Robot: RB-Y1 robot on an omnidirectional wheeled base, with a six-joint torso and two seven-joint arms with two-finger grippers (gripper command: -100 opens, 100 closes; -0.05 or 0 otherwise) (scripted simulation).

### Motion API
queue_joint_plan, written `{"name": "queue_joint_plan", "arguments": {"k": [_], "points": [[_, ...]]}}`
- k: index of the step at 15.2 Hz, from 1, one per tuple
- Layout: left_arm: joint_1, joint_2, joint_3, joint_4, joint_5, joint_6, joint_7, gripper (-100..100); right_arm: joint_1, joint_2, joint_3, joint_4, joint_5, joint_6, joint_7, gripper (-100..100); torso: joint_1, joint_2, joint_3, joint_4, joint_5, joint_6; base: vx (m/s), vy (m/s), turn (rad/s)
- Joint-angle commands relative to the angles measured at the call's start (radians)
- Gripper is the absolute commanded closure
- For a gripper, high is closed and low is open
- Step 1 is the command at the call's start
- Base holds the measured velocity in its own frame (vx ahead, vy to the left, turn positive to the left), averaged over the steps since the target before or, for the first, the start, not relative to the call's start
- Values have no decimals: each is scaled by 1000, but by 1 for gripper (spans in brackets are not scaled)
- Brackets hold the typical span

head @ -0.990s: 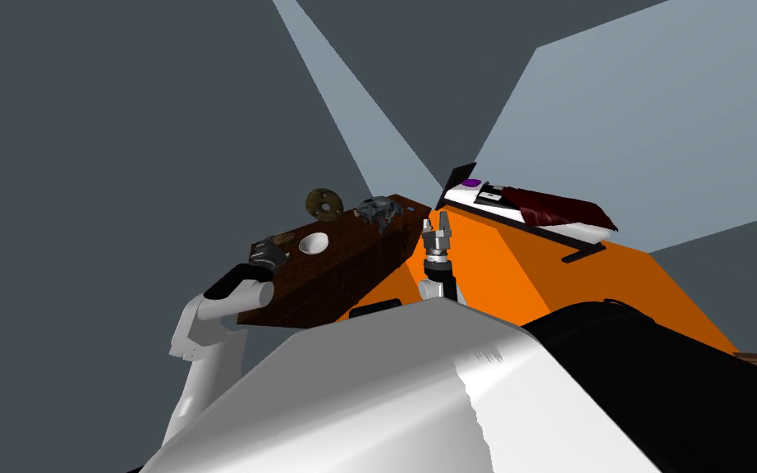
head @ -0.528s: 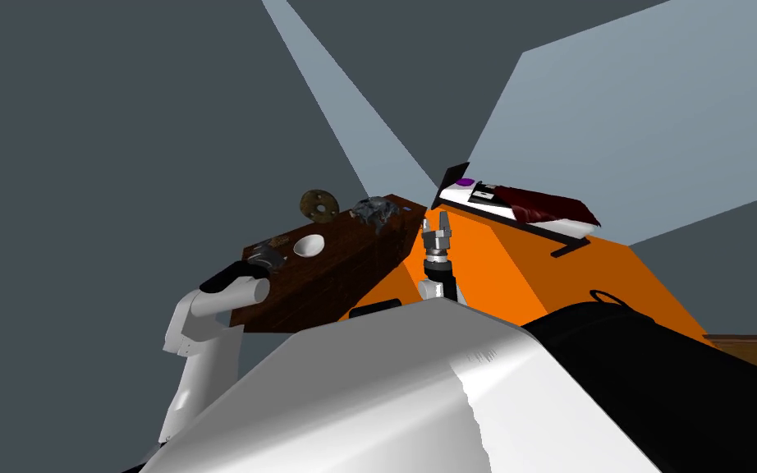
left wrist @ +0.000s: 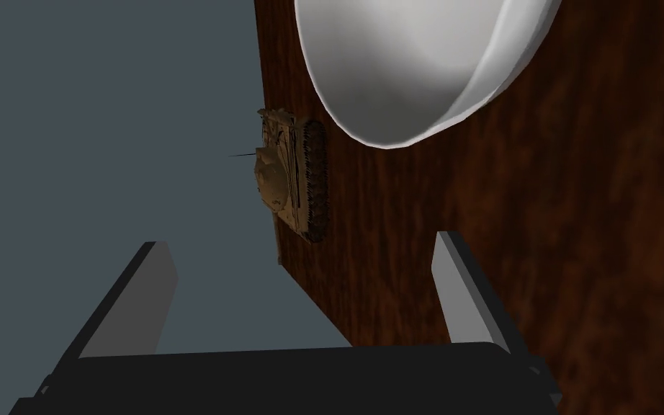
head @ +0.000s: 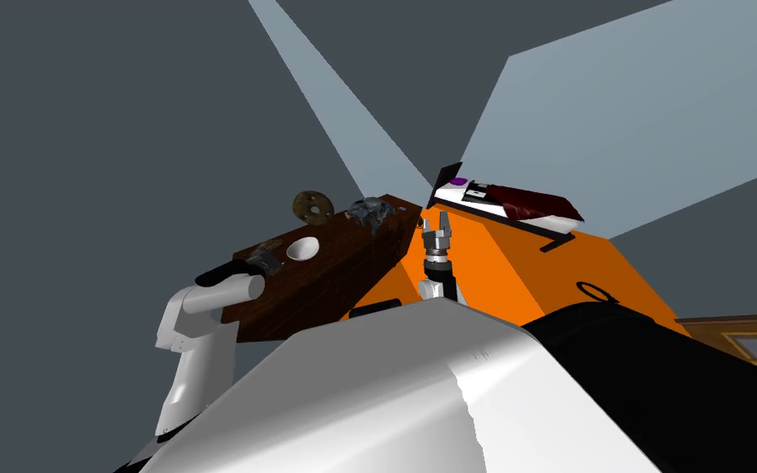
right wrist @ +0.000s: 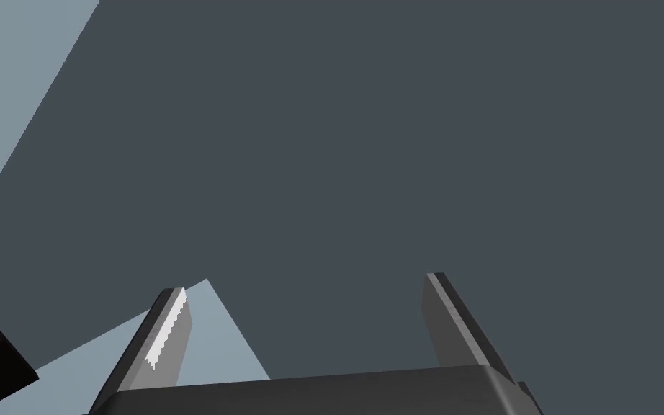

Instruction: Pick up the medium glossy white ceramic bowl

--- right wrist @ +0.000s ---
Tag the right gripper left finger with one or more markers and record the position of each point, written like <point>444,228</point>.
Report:
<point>162,344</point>

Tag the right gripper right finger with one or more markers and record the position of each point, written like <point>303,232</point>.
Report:
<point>453,331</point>

